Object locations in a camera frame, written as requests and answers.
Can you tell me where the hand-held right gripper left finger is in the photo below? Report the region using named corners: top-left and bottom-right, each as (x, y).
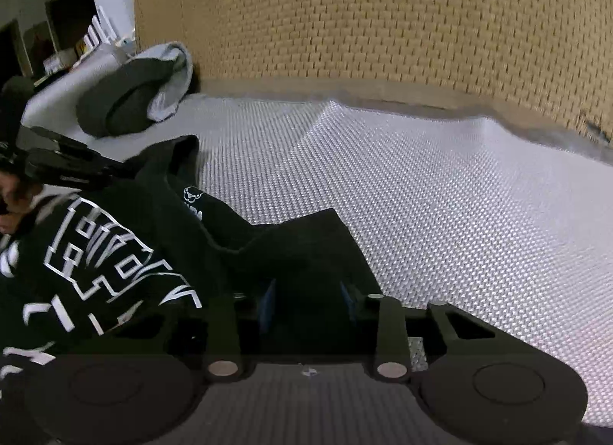
top-left (115, 277), bottom-right (279, 383)

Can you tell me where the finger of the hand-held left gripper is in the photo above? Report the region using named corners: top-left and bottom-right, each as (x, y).
top-left (30, 126), bottom-right (118, 169)

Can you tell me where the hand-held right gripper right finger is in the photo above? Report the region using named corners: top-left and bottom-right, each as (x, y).
top-left (339, 281), bottom-right (543, 383)

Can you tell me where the black white-print t-shirt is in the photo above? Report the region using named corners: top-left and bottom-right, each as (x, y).
top-left (0, 135), bottom-right (385, 402)

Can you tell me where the person's left hand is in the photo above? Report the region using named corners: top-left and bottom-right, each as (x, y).
top-left (0, 171), bottom-right (46, 235)

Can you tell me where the dark grey folded garment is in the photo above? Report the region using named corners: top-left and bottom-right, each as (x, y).
top-left (75, 42), bottom-right (193, 138)

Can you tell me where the white router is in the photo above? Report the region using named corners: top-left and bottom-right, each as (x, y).
top-left (84, 7), bottom-right (137, 52)

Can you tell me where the dark wooden door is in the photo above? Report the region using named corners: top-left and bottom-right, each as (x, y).
top-left (45, 0), bottom-right (97, 58)

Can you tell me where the woven rattan mattress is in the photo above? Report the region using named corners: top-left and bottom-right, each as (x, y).
top-left (131, 0), bottom-right (613, 146)

